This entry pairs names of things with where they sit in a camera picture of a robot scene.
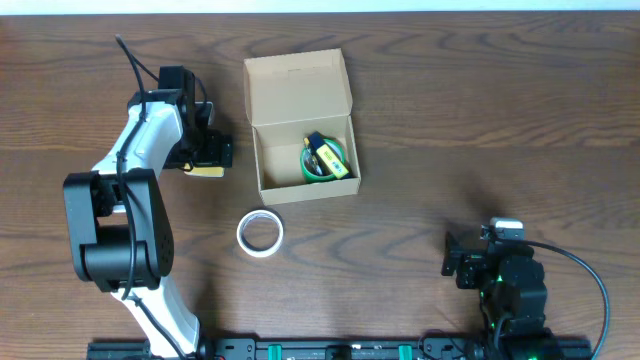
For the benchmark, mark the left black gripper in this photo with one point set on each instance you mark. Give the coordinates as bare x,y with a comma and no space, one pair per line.
212,151

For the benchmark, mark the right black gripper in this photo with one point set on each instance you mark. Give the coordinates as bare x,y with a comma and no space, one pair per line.
471,262

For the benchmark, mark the yellow sticky note pad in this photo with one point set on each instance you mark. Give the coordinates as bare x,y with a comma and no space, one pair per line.
203,171

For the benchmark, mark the brown cardboard box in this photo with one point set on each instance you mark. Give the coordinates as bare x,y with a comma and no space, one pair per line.
287,98

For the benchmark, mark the yellow correction tape dispenser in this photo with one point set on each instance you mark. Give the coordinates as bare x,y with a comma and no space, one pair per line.
314,164

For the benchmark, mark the white tape roll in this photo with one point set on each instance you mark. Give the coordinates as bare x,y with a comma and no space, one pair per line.
260,233

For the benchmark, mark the yellow highlighter pen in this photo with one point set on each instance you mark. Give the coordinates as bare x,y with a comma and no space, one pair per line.
330,160

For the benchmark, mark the green tape roll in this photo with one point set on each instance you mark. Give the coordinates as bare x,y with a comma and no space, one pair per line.
307,172

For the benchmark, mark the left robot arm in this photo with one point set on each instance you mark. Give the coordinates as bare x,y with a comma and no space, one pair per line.
120,234

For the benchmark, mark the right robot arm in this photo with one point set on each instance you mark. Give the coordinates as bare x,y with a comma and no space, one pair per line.
512,297

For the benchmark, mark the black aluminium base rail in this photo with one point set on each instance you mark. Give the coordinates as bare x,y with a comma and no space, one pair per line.
439,347

